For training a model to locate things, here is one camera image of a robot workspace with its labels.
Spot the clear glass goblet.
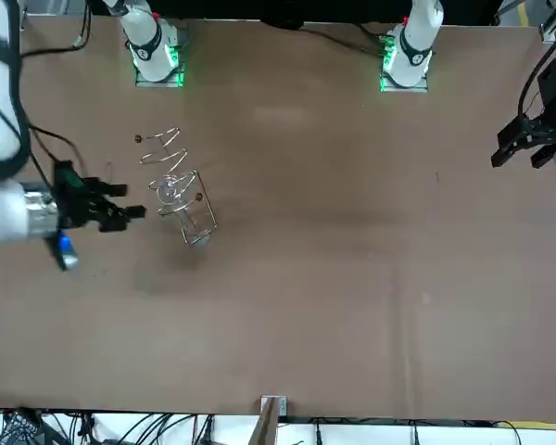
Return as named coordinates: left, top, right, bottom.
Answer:
left=148, top=173, right=213, bottom=250

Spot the silver wire goblet holder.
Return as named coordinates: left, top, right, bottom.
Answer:
left=133, top=127, right=220, bottom=247

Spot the aluminium frame post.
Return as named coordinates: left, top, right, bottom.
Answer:
left=259, top=393, right=289, bottom=445

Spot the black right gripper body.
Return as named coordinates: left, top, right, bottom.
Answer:
left=53, top=159, right=104, bottom=231

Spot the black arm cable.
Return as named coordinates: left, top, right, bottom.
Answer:
left=6, top=0, right=59, bottom=191

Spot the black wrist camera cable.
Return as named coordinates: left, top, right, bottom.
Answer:
left=27, top=123, right=85, bottom=168

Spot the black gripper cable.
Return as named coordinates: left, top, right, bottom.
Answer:
left=518, top=41, right=556, bottom=120

